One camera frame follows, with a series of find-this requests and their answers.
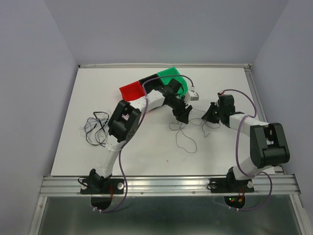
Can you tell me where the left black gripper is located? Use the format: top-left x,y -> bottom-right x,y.
166,96 -> 192,124

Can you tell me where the thin grey wire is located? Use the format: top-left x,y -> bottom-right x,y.
169,109 -> 222,154

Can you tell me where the blue black wire bundle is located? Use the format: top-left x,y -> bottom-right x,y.
79,111 -> 113,147

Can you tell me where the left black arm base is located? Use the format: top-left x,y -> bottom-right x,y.
77,177 -> 127,213

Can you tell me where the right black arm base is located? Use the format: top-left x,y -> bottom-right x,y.
207,177 -> 254,209

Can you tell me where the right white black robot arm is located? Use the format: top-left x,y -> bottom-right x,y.
202,92 -> 290,191

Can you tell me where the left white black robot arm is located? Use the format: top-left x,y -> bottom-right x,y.
82,79 -> 199,193

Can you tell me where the black plastic bin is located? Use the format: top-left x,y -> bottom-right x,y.
139,74 -> 164,93

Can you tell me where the green plastic bin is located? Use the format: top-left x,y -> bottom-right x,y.
157,67 -> 188,97

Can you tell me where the red plastic bin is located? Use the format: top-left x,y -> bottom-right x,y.
119,81 -> 145,101

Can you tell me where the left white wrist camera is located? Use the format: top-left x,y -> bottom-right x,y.
184,91 -> 199,103

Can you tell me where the right side aluminium rail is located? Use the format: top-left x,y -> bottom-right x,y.
245,69 -> 290,169

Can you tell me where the aluminium rail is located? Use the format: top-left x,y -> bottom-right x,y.
39,175 -> 301,197
78,63 -> 252,69
245,69 -> 290,169

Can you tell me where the back aluminium rail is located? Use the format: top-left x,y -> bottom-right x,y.
78,63 -> 252,69

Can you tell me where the front aluminium rail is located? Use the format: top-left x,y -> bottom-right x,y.
39,175 -> 301,197

